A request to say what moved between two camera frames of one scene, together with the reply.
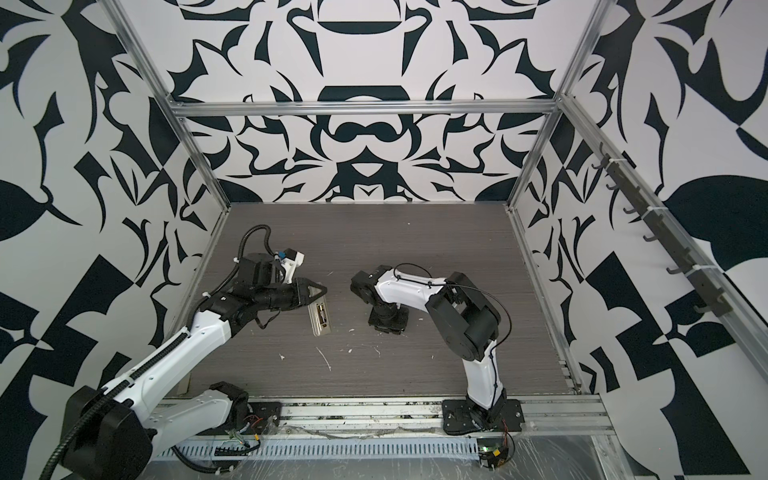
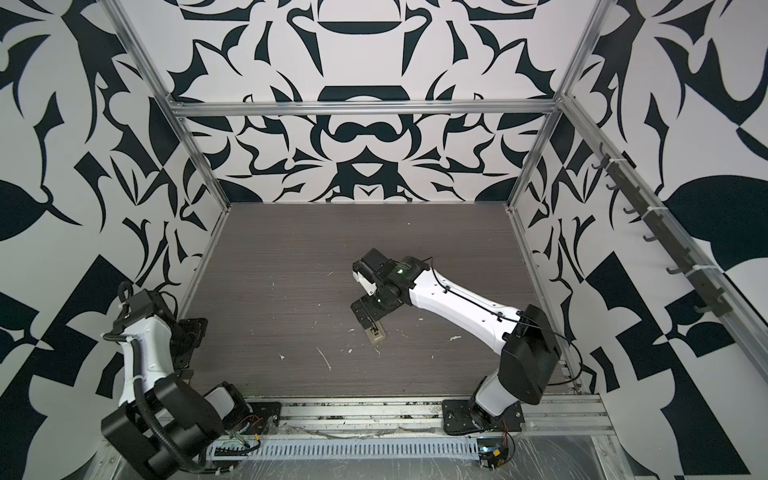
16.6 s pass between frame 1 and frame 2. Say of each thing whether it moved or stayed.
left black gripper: moved
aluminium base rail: stayed
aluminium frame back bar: stayed
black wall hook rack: stayed
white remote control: moved
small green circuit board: stayed
